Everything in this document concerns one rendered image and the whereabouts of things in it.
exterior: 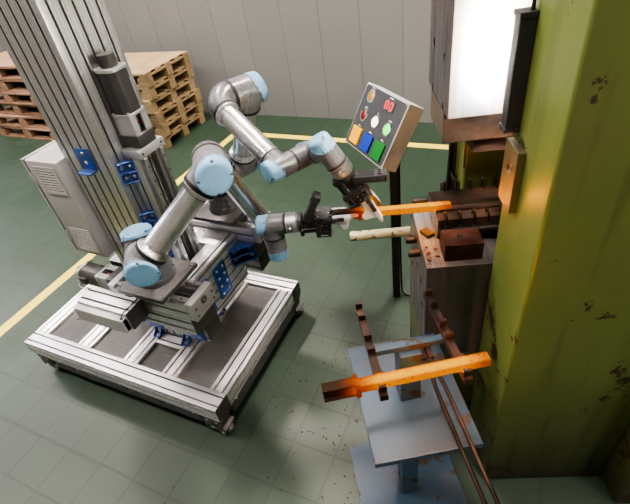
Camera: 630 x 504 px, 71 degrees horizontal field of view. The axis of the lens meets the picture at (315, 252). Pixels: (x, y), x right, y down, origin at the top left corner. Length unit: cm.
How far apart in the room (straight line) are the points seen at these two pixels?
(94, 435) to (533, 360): 200
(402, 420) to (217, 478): 104
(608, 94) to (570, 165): 14
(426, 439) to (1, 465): 205
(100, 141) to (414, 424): 139
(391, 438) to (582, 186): 81
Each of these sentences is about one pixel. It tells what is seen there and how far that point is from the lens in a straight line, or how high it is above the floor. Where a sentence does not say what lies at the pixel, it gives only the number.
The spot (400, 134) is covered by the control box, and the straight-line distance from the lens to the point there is 189.
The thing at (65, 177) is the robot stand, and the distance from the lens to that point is 199.
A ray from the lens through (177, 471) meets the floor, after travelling 227.
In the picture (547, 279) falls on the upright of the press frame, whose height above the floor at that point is 109.
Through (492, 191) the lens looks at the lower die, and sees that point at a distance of 170.
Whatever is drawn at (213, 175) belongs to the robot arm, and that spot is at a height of 127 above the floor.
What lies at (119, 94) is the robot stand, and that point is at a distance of 172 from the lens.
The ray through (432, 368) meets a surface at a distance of 116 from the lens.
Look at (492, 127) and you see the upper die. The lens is 141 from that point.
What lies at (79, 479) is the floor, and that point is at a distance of 247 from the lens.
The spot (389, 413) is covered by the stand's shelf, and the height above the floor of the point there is 68.
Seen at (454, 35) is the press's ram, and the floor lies 158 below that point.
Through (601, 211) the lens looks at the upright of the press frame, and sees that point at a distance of 113.
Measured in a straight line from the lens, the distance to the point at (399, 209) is 156.
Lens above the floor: 189
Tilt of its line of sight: 39 degrees down
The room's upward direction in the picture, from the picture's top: 10 degrees counter-clockwise
